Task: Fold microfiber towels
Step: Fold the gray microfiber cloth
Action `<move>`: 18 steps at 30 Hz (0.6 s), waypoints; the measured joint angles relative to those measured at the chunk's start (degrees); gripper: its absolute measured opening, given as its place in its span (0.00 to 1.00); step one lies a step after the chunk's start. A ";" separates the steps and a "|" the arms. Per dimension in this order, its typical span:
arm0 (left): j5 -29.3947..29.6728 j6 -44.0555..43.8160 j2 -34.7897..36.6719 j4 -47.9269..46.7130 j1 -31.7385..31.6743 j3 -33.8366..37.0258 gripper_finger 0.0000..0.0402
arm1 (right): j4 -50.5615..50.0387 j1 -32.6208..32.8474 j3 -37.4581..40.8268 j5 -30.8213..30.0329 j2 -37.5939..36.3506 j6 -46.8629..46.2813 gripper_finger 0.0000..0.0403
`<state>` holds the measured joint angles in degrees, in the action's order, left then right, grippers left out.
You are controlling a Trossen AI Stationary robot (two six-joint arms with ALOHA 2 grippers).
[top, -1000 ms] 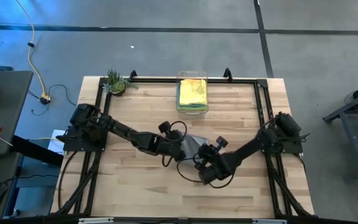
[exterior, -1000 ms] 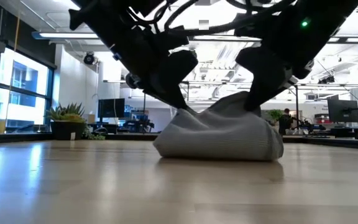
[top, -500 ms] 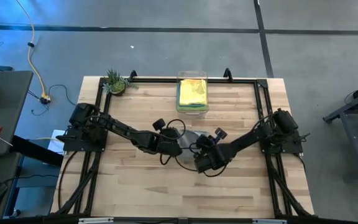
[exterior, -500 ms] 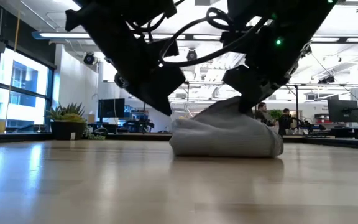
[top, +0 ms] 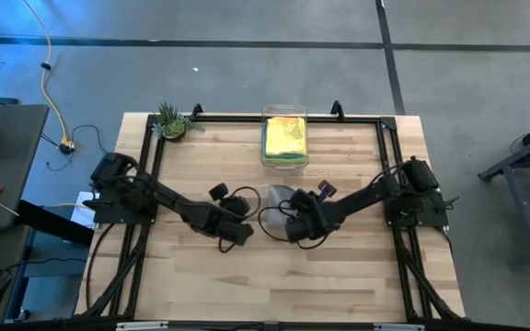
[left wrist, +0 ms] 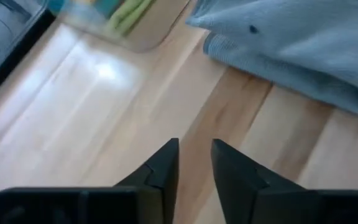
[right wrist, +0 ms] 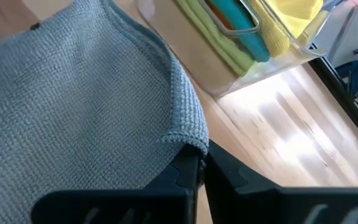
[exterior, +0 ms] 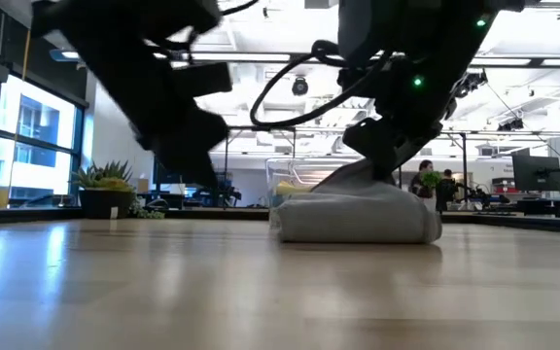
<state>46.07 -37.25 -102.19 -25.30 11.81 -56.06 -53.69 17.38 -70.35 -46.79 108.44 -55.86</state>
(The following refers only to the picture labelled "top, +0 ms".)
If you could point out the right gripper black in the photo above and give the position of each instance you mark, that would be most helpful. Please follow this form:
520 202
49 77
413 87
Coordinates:
308 216

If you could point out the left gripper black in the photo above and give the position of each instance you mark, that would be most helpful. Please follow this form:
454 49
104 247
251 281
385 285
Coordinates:
228 216

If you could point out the grey microfiber towel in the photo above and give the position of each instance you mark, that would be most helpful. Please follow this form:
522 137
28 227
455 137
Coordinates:
276 207

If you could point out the green microfiber towel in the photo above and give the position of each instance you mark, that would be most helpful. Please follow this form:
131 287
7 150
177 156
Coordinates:
283 162

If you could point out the yellow microfiber towel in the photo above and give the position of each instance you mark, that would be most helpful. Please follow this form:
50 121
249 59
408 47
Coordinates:
285 135

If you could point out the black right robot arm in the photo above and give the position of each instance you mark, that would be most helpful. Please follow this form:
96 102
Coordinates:
384 193

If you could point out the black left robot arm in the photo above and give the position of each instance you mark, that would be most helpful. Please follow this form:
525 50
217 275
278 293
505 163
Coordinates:
154 197

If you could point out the clear plastic bin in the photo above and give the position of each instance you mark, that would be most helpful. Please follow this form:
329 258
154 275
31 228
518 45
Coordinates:
285 110

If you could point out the potted succulent plant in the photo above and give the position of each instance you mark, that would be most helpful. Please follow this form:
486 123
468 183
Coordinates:
170 124

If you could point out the black diagonal beam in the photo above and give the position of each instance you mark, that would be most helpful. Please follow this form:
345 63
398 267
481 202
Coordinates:
53 223

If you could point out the dark blue metal cart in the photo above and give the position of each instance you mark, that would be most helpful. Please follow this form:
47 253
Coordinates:
518 156

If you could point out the dark grey desk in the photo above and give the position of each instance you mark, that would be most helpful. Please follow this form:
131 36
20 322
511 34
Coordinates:
12 161

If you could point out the light grey desk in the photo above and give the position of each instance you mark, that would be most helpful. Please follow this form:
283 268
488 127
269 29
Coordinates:
3 248

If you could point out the silver metal bracket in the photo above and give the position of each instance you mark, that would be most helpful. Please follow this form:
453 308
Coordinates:
399 327
141 326

